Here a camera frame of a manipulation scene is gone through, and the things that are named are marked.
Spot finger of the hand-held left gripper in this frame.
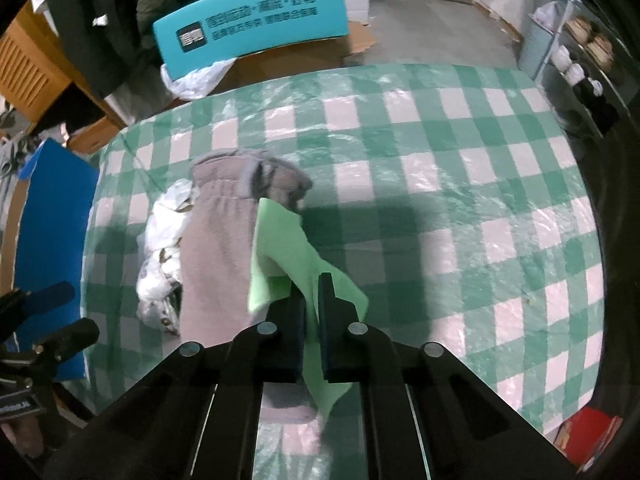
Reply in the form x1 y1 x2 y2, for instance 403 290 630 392
30 317 101 367
0 281 77 321

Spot group of assorted shoes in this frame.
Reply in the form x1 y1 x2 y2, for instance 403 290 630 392
550 15 621 131

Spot grey fleece glove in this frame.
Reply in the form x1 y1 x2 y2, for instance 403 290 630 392
177 147 326 423

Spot green cleaning cloth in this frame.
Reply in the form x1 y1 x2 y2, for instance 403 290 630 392
247 197 370 418

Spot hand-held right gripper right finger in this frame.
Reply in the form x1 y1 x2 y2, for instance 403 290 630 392
318 273 577 480

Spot crumpled white plastic bag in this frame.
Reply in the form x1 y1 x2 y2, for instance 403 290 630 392
160 57 236 101

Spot green checkered tablecloth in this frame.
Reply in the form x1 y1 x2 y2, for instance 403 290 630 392
82 62 608 480

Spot white printed plastic bag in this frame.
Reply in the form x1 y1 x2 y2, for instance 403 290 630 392
136 180 193 337

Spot small white plastic bag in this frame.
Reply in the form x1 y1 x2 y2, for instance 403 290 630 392
532 0 569 31

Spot teal printed box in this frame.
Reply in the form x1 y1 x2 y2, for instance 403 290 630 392
152 0 348 81

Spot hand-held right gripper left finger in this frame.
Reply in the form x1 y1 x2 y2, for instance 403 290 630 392
42 292 306 480

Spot brown cardboard sheet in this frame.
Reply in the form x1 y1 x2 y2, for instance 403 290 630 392
345 20 377 57

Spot metal shoe rack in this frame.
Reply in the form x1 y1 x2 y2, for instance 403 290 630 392
520 0 628 137

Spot blue cardboard box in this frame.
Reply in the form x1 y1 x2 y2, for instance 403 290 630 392
0 137 101 381

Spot black hanging jacket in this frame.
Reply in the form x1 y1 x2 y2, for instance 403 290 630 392
57 0 168 98

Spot red box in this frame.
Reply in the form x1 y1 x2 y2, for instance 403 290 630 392
554 405 626 457

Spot wooden louvered cabinet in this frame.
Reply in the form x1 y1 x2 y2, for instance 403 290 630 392
0 7 126 153

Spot grey hooded garment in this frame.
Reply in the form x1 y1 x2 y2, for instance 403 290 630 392
0 105 36 183

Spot pale blue cabinet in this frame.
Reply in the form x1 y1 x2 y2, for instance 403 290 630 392
517 5 557 81

